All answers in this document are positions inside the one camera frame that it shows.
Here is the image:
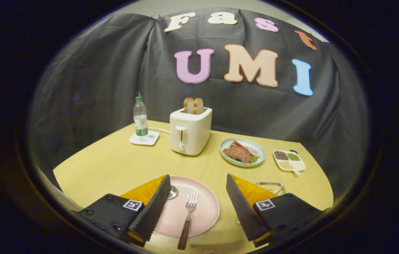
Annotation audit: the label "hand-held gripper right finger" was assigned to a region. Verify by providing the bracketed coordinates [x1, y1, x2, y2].
[226, 174, 327, 247]

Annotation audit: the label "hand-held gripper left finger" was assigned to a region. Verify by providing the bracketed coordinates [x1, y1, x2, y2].
[73, 174, 172, 247]

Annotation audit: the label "fork with wooden handle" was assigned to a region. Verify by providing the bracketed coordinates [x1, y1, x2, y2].
[177, 192, 198, 250]

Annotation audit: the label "clear glass container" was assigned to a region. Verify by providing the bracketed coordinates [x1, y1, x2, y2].
[255, 182, 286, 195]

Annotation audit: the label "pink round plate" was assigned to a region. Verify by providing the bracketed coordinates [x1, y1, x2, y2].
[154, 176, 220, 238]

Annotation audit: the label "brown meat slices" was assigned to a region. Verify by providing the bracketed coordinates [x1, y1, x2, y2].
[223, 142, 254, 163]

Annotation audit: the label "pale green plate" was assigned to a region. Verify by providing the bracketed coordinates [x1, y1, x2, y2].
[219, 138, 266, 167]

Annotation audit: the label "white square coaster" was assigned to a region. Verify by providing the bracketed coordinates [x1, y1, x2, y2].
[129, 130, 160, 146]

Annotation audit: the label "white divided grain dish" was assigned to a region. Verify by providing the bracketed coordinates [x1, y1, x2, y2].
[273, 150, 306, 175]

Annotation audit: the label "white toaster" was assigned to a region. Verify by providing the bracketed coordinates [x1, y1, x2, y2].
[169, 107, 213, 156]

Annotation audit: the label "clear plastic water bottle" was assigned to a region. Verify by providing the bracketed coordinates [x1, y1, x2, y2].
[133, 96, 149, 137]

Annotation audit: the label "black backdrop cloth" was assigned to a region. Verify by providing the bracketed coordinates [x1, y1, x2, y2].
[28, 7, 369, 198]

